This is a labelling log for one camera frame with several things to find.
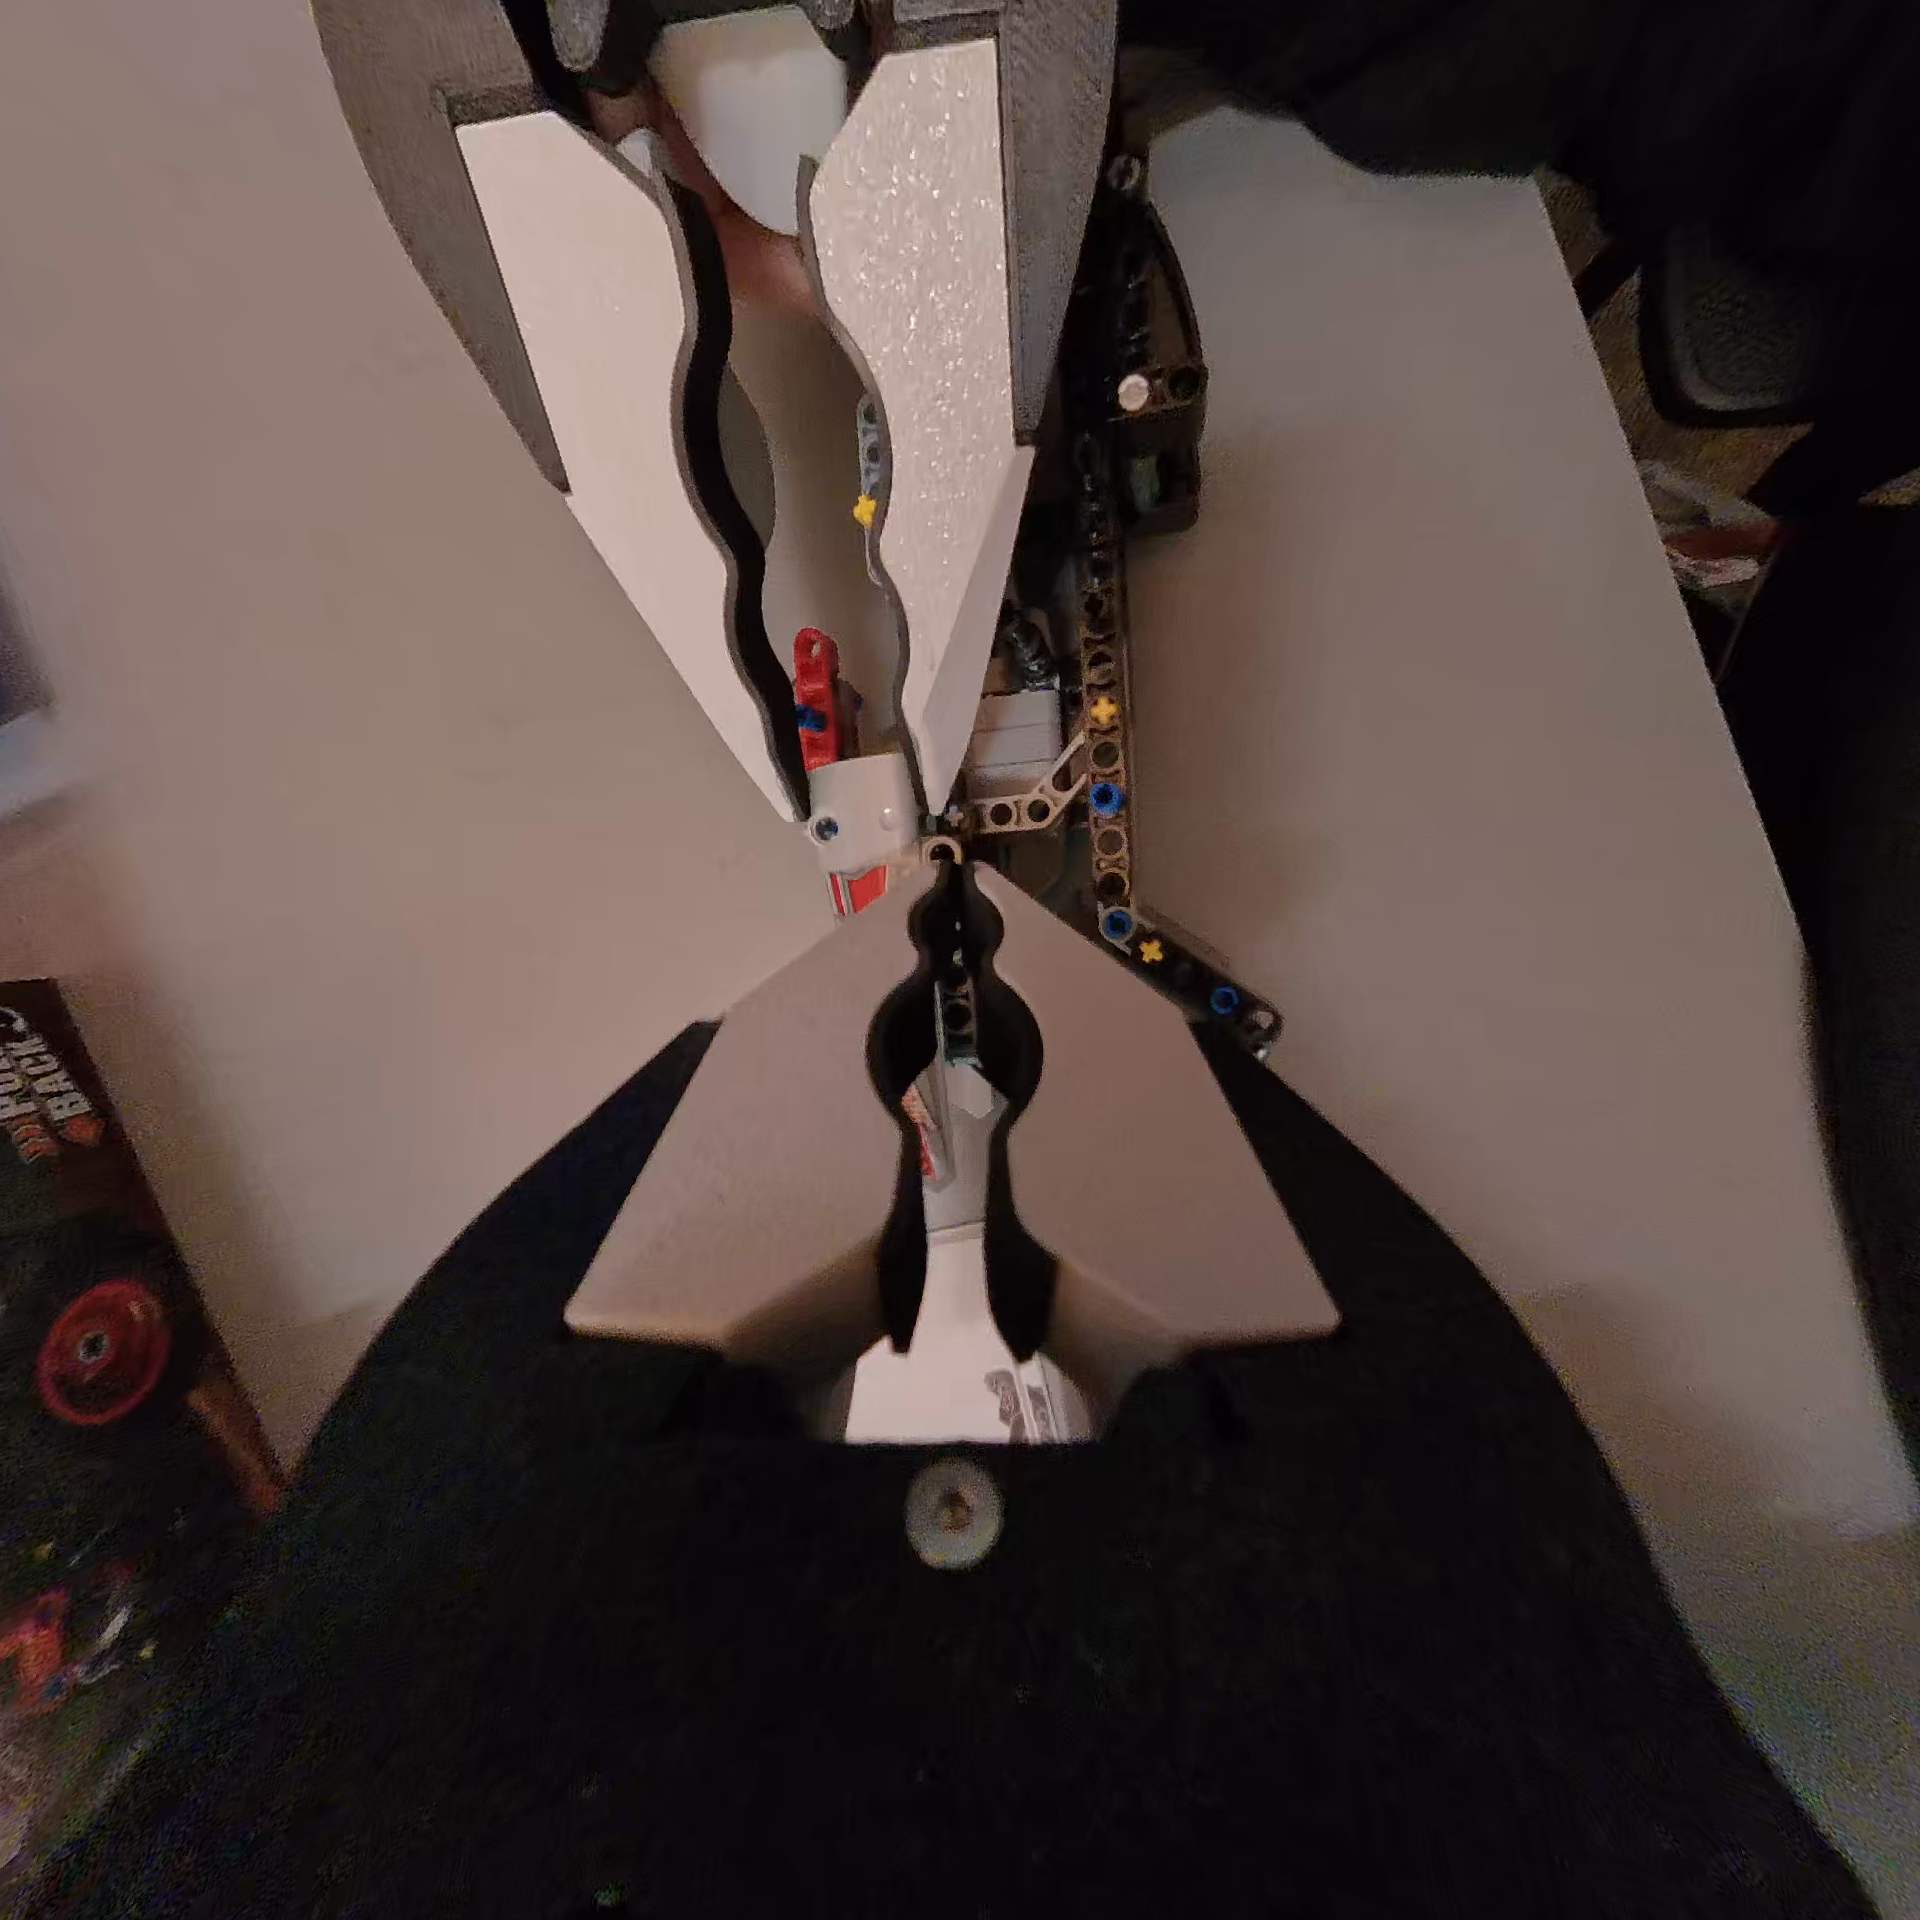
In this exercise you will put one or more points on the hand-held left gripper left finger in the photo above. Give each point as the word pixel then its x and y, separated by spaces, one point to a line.
pixel 734 1184

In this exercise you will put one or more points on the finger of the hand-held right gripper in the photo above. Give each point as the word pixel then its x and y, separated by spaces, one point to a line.
pixel 928 300
pixel 601 375

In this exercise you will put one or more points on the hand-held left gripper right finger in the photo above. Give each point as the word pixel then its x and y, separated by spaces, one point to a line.
pixel 1155 1184

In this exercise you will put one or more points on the grey red toy body panel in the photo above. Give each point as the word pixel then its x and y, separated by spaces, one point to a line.
pixel 864 808

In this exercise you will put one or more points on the toy truck chassis model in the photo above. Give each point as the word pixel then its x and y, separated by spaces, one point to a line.
pixel 1110 675

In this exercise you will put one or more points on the grey desk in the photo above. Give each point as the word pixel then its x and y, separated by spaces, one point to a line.
pixel 1424 748

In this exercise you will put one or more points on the person's right hand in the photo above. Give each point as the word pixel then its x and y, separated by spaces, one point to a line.
pixel 764 268

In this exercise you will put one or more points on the black toy set box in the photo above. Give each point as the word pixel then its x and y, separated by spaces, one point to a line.
pixel 90 1348

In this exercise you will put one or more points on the black office chair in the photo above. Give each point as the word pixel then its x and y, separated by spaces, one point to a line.
pixel 1741 328

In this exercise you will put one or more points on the red white packet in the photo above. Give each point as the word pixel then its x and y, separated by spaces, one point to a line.
pixel 1723 564

